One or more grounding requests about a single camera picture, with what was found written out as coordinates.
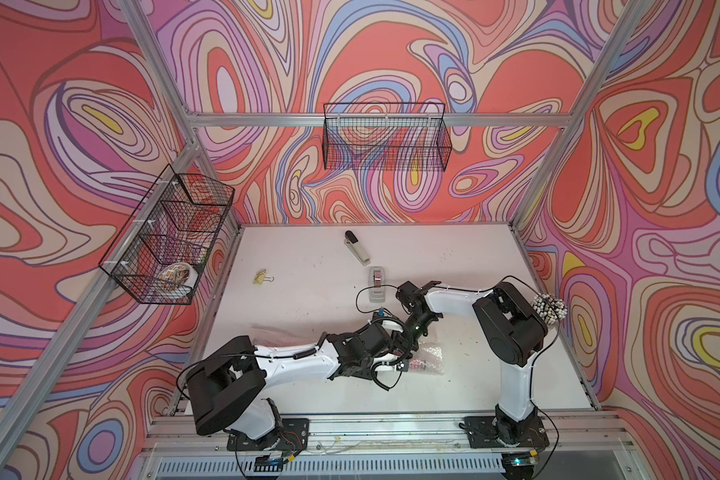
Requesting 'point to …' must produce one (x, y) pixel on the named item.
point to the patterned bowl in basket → (178, 279)
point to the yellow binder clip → (260, 277)
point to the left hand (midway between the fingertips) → (377, 354)
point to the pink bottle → (418, 364)
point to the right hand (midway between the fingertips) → (395, 363)
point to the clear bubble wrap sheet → (273, 336)
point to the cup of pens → (549, 308)
